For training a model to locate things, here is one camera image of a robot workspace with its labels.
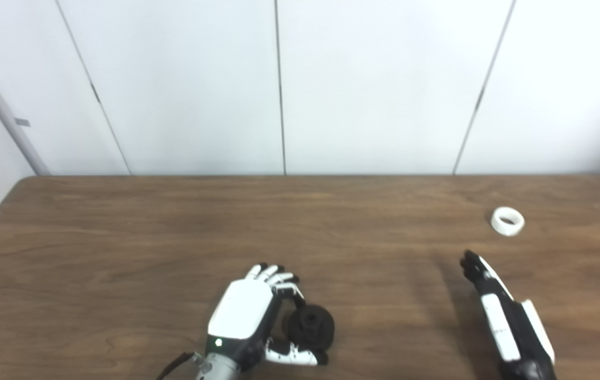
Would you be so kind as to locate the grey corner post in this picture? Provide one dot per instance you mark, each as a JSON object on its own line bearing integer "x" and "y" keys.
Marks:
{"x": 4, "y": 111}

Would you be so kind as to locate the white and black right hand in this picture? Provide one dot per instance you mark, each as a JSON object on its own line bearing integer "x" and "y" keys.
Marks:
{"x": 516, "y": 332}

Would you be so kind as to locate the white and black left hand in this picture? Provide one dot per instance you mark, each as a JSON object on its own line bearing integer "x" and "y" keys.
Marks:
{"x": 242, "y": 311}

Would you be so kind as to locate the small grey label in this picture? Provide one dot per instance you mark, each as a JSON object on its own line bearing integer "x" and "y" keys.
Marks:
{"x": 22, "y": 122}

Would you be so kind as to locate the round black plastic part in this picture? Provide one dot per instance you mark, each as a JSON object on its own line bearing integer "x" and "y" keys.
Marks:
{"x": 313, "y": 327}

